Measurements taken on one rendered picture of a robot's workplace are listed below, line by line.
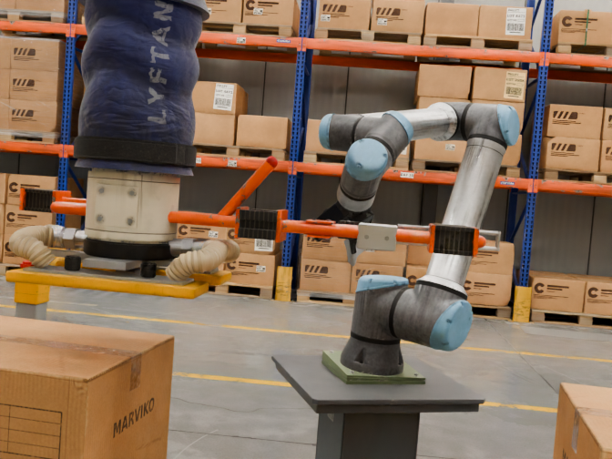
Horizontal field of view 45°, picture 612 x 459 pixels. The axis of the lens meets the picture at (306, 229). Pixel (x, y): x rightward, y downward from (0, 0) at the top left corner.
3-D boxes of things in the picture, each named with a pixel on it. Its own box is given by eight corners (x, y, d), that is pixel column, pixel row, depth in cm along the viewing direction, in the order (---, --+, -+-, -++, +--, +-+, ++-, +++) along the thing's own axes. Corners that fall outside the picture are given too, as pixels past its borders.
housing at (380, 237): (356, 248, 132) (358, 223, 132) (358, 246, 139) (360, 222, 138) (395, 251, 131) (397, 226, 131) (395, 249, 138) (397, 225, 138)
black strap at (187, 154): (51, 156, 130) (52, 133, 129) (102, 161, 153) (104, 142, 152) (176, 165, 127) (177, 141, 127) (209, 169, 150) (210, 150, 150)
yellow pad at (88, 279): (4, 281, 128) (5, 253, 128) (32, 275, 138) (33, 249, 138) (194, 300, 124) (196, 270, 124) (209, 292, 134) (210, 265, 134)
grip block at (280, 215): (232, 239, 133) (235, 206, 133) (243, 236, 143) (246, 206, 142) (279, 243, 132) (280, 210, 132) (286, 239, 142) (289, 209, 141)
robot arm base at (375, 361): (331, 354, 226) (335, 323, 225) (388, 356, 232) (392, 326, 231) (352, 374, 208) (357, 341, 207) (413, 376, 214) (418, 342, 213)
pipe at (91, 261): (11, 260, 130) (13, 228, 130) (72, 249, 155) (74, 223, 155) (198, 277, 126) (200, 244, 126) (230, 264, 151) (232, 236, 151)
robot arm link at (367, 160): (398, 148, 166) (376, 176, 161) (385, 182, 176) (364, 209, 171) (362, 128, 168) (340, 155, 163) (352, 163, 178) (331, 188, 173)
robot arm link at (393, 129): (372, 106, 180) (345, 136, 173) (413, 108, 173) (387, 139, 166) (381, 137, 185) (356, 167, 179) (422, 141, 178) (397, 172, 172)
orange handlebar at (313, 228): (-9, 211, 140) (-8, 193, 140) (61, 209, 170) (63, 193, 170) (487, 253, 130) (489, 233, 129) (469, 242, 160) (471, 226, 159)
